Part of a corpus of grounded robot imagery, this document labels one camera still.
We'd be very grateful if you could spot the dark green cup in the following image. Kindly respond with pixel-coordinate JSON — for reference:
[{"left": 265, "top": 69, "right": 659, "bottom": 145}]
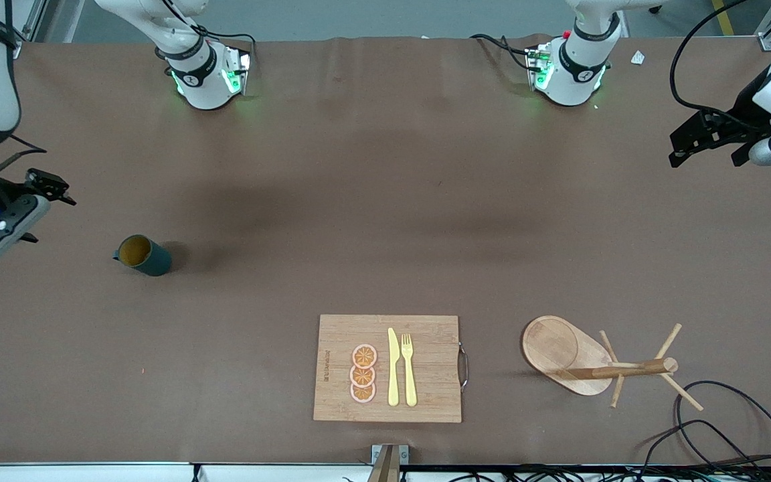
[{"left": 113, "top": 234, "right": 173, "bottom": 278}]

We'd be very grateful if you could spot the wooden cutting board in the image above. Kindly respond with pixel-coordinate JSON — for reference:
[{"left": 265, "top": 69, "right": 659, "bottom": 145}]
[{"left": 313, "top": 314, "right": 470, "bottom": 424}]

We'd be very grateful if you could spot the yellow plastic knife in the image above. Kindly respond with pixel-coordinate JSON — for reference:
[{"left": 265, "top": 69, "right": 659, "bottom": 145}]
[{"left": 388, "top": 327, "right": 400, "bottom": 407}]

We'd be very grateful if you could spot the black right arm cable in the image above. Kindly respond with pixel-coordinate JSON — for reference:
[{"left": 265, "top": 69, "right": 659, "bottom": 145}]
[{"left": 0, "top": 134, "right": 47, "bottom": 176}]

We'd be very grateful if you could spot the black left base cable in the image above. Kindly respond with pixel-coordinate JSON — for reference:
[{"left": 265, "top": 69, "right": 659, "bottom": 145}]
[{"left": 470, "top": 33, "right": 535, "bottom": 72}]

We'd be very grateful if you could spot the brown table cover cloth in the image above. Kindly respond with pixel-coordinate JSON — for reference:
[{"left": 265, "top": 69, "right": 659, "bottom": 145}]
[{"left": 0, "top": 33, "right": 771, "bottom": 467}]

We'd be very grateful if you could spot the metal edge bracket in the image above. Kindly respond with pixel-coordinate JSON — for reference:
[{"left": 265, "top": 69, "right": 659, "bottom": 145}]
[{"left": 367, "top": 443, "right": 410, "bottom": 482}]

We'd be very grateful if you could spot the black looped cable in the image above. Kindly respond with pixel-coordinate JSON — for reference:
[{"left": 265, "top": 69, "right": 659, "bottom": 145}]
[
  {"left": 675, "top": 380, "right": 771, "bottom": 469},
  {"left": 638, "top": 419, "right": 754, "bottom": 472}
]

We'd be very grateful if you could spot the black right base cable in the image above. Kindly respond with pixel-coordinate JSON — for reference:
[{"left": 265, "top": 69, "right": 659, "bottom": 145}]
[{"left": 163, "top": 0, "right": 258, "bottom": 53}]

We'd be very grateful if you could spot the black base cable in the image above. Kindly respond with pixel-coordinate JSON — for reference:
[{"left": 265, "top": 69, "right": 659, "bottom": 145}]
[
  {"left": 163, "top": 0, "right": 258, "bottom": 53},
  {"left": 470, "top": 33, "right": 535, "bottom": 72}
]

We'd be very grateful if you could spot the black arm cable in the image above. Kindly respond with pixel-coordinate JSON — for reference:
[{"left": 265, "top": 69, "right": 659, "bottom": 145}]
[
  {"left": 669, "top": 0, "right": 771, "bottom": 132},
  {"left": 0, "top": 134, "right": 47, "bottom": 176}
]

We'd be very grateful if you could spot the yellow plastic fork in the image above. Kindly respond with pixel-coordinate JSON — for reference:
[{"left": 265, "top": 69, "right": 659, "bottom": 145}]
[{"left": 401, "top": 333, "right": 418, "bottom": 408}]

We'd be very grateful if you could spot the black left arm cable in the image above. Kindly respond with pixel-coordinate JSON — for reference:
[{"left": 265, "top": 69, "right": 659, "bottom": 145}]
[{"left": 669, "top": 0, "right": 771, "bottom": 132}]

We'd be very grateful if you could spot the wooden mug tree stand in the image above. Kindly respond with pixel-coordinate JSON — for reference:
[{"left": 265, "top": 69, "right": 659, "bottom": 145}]
[{"left": 521, "top": 315, "right": 704, "bottom": 412}]

